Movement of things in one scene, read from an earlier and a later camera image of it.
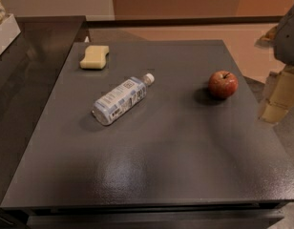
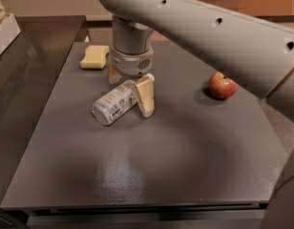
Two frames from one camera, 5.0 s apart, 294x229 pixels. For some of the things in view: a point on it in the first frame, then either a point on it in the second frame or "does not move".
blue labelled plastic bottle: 121,99 does not move
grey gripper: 288,38 to 130,63
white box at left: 5,35 does not move
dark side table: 26,79 does not move
